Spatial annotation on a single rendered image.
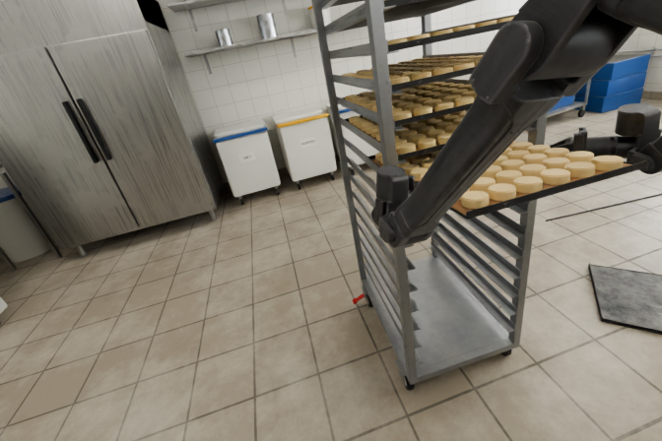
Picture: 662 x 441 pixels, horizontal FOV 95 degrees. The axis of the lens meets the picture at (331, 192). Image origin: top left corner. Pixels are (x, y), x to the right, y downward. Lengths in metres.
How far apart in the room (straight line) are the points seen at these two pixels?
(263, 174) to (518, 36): 3.08
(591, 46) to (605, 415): 1.46
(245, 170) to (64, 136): 1.45
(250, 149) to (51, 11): 1.71
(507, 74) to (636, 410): 1.52
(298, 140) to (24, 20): 2.20
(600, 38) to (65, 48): 3.07
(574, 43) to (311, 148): 3.02
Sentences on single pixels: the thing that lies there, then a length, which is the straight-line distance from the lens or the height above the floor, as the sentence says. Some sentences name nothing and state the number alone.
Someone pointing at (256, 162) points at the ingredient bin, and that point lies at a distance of 3.24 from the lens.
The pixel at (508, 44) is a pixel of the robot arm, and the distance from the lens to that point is 0.33.
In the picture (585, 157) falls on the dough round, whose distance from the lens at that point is 0.88.
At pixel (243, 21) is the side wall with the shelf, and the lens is 3.80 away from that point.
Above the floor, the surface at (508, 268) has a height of 0.50.
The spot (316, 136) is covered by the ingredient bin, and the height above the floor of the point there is 0.56.
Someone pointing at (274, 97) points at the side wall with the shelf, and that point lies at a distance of 3.79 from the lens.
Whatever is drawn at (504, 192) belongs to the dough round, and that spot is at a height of 1.03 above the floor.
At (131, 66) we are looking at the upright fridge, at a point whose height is 1.50.
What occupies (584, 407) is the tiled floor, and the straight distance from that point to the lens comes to 1.66.
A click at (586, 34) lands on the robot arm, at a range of 0.35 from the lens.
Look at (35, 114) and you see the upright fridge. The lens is 3.30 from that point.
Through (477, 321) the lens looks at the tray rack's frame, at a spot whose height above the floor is 0.15.
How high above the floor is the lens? 1.34
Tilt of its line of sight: 25 degrees down
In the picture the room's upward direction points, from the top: 11 degrees counter-clockwise
